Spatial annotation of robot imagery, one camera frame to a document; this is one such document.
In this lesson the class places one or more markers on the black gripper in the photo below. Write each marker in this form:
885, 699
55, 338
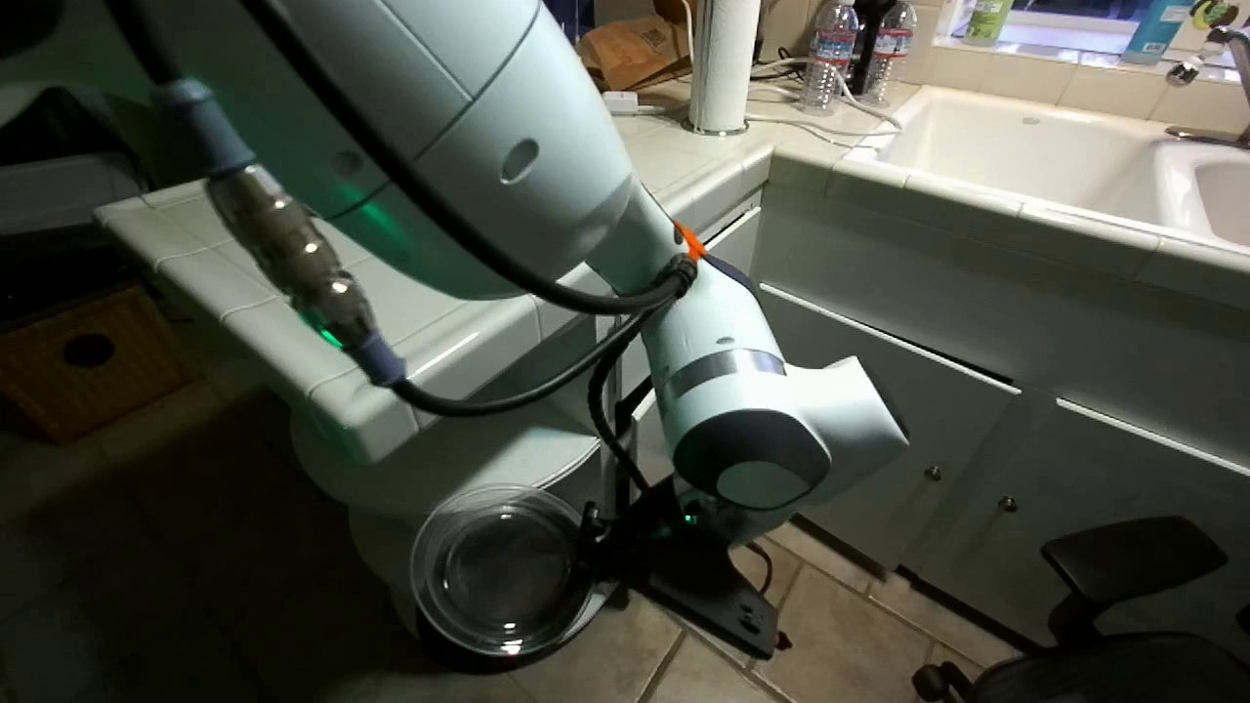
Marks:
658, 535

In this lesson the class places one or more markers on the cardboard box with hole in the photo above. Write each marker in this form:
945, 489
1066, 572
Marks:
90, 366

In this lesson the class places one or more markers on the blue box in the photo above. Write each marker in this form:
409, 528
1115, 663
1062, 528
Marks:
1158, 25

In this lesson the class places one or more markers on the white drawer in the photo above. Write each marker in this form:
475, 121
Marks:
736, 235

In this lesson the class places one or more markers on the brown paper bag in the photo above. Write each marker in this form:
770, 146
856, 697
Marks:
632, 50

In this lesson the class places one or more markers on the dark glass bowl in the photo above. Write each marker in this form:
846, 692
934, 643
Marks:
503, 572

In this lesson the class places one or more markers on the black office chair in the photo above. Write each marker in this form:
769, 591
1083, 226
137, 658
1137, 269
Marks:
1119, 649

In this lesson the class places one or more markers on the green bottle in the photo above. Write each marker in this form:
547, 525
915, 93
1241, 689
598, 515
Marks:
989, 19

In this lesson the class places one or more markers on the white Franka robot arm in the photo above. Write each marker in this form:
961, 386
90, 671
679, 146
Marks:
455, 119

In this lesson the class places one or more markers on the clear water bottle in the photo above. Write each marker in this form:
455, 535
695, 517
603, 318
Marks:
834, 54
887, 45

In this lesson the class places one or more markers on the white paper towel roll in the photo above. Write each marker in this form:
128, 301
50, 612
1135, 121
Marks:
726, 65

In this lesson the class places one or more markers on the wide white cabinet door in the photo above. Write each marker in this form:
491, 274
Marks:
1106, 520
902, 431

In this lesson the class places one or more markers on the white kitchen sink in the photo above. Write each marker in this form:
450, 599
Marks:
1028, 159

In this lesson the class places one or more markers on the metal faucet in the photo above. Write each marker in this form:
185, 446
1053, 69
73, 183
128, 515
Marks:
1217, 54

